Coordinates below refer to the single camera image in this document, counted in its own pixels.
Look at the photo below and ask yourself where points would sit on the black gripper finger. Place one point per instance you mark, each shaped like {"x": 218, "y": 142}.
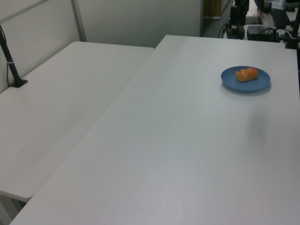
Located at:
{"x": 237, "y": 20}
{"x": 233, "y": 20}

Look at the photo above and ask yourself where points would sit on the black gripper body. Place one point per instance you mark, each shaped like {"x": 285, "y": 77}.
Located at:
{"x": 234, "y": 11}

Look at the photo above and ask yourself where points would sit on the orange braided bread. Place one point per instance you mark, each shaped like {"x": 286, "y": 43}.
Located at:
{"x": 246, "y": 74}

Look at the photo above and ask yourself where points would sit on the black box stand base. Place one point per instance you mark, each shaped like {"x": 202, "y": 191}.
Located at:
{"x": 234, "y": 31}

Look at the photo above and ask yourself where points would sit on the flat black pad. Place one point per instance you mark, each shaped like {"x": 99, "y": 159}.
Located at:
{"x": 254, "y": 20}

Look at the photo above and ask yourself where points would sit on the wooden cabinet panel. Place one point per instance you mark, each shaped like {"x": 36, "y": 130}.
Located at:
{"x": 212, "y": 8}

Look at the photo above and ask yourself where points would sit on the black mini computer box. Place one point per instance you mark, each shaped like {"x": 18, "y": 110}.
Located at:
{"x": 257, "y": 31}

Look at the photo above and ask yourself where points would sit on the black keyboard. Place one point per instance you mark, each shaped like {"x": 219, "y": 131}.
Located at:
{"x": 280, "y": 16}

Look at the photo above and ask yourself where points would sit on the blue round plate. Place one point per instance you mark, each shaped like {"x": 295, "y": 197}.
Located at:
{"x": 232, "y": 82}

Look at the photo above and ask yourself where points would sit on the black pole with flat base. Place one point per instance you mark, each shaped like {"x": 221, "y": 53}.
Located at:
{"x": 12, "y": 68}

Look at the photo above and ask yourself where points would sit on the black camera stand clamp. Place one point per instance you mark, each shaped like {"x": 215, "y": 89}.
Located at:
{"x": 292, "y": 42}

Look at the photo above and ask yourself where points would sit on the grey partition frame post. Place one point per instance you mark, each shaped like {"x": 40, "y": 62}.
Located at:
{"x": 79, "y": 21}

